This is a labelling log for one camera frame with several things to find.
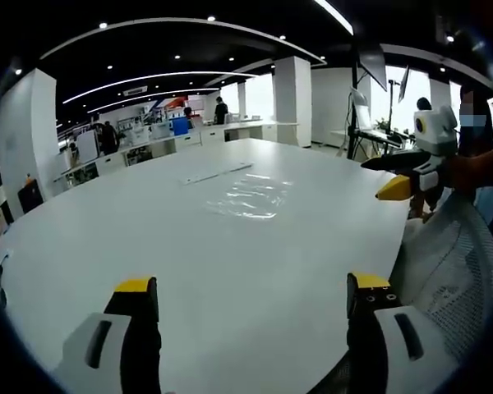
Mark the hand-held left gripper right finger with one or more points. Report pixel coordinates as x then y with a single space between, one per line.
378 344

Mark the green potted plant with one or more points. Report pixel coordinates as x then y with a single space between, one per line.
383 124

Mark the blue box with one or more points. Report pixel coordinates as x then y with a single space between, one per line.
181 126

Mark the white mesh office chair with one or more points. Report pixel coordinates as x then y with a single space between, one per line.
456 267

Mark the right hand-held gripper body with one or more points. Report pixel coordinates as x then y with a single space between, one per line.
433 131

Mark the white counter with cabinets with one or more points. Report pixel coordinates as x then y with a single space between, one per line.
160 147

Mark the black chair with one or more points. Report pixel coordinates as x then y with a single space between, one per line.
30 197

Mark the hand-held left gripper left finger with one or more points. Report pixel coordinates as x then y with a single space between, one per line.
107 349

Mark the open laptop on stand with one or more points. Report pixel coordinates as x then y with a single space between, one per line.
361 108

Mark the white food packaging bag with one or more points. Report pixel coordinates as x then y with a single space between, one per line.
213 174

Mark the black monitor on stand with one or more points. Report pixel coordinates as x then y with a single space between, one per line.
373 65

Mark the transparent food packaging bag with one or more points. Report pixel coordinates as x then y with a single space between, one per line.
250 197

